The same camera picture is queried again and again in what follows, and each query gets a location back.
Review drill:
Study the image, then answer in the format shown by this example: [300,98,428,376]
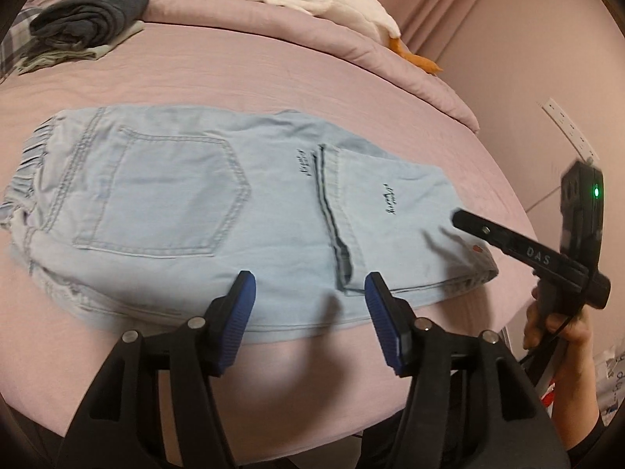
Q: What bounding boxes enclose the pink quilted duvet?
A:
[25,0,479,131]

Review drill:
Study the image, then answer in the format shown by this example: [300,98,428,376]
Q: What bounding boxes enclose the folded pale green garment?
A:
[16,20,145,75]

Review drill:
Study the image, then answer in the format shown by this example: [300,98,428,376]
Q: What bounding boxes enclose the white wall power strip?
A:
[542,98,600,165]

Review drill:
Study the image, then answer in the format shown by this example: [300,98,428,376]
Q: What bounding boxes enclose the light blue denim pants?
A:
[1,106,498,343]

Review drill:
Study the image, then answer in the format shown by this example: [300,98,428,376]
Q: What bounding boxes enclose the person's right hand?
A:
[522,287,593,363]

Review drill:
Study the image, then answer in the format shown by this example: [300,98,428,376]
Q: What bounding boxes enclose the person's right forearm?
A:
[552,331,601,451]

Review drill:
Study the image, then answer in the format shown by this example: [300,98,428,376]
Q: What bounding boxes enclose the folded dark denim garment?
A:
[30,0,149,51]

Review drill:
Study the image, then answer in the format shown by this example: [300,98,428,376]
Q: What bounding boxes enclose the plaid pillow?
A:
[0,6,43,82]

